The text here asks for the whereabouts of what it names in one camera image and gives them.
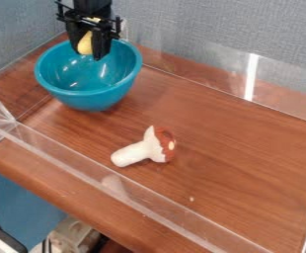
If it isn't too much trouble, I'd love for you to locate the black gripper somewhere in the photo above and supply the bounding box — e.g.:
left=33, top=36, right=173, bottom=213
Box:
left=53, top=0, right=122, bottom=60

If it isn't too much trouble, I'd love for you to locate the yellow toy squash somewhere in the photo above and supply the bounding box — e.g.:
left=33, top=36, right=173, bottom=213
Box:
left=76, top=26, right=93, bottom=55

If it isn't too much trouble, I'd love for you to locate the blue plastic bowl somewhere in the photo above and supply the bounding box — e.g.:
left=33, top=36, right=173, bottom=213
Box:
left=34, top=40, right=142, bottom=112

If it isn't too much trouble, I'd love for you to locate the white object under table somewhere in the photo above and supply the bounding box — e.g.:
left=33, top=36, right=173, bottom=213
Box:
left=29, top=216, right=100, bottom=253

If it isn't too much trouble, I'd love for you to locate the toy mushroom red cap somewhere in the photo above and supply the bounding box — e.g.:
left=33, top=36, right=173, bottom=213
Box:
left=110, top=126, right=176, bottom=167

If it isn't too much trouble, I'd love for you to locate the clear acrylic front barrier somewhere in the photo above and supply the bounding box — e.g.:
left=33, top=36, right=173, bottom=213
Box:
left=0, top=102, right=271, bottom=253

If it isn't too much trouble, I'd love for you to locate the clear acrylic barrier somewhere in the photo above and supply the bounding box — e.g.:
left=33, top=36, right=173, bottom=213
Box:
left=121, top=22, right=306, bottom=121
left=0, top=102, right=271, bottom=253

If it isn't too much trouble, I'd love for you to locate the clear acrylic back barrier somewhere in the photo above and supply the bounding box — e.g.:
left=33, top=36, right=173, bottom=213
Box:
left=121, top=22, right=306, bottom=121

